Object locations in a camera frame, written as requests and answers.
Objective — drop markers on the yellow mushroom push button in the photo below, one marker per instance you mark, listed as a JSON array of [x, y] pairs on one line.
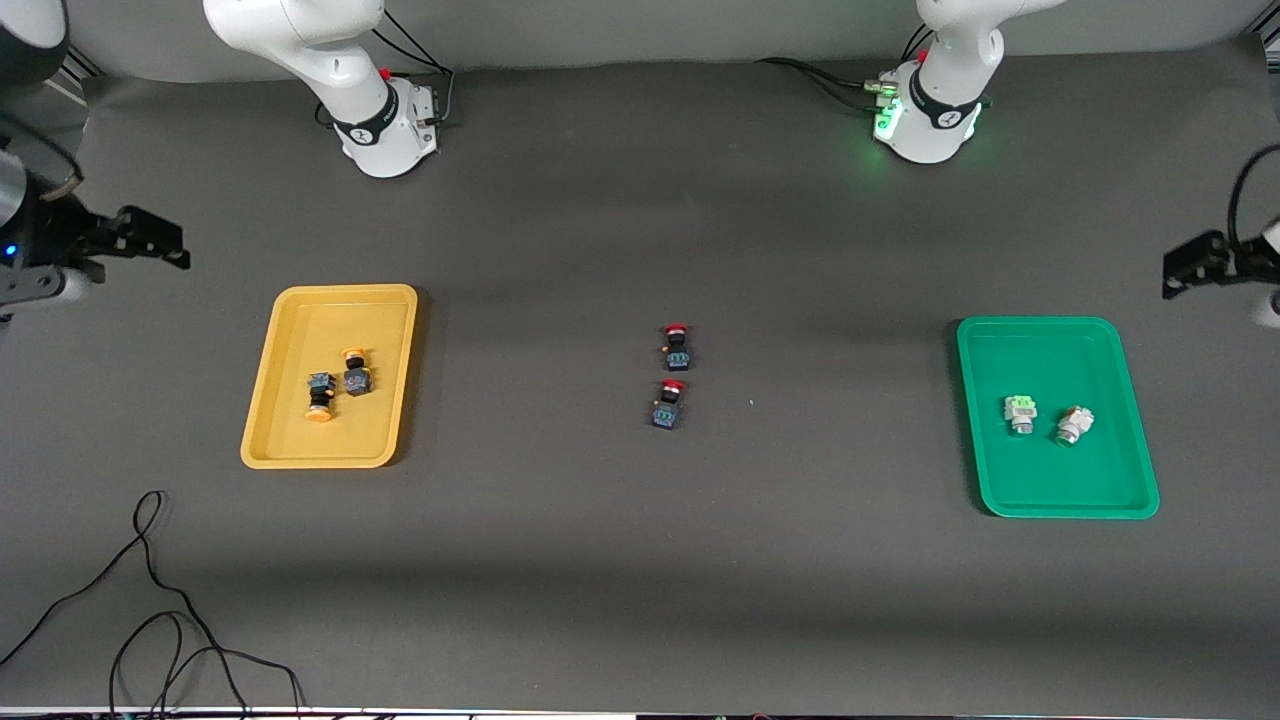
[[320, 392], [356, 378]]

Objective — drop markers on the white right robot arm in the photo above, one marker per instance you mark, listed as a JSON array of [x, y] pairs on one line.
[[340, 60]]

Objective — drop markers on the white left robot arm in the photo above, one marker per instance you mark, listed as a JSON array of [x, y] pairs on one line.
[[950, 60]]

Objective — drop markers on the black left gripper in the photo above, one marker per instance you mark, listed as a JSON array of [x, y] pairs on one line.
[[1208, 259]]

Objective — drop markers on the yellow plastic tray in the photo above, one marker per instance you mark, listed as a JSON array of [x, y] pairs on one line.
[[300, 440]]

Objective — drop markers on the aluminium frame rail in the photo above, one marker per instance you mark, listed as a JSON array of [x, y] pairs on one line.
[[82, 65], [1265, 42]]

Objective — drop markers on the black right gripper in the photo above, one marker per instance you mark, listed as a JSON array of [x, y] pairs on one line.
[[62, 237]]

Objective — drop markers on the green plastic tray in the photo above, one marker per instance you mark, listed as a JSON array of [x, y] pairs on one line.
[[1060, 480]]

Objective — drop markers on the red mushroom push button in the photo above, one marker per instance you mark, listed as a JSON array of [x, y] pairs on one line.
[[678, 352], [667, 410]]

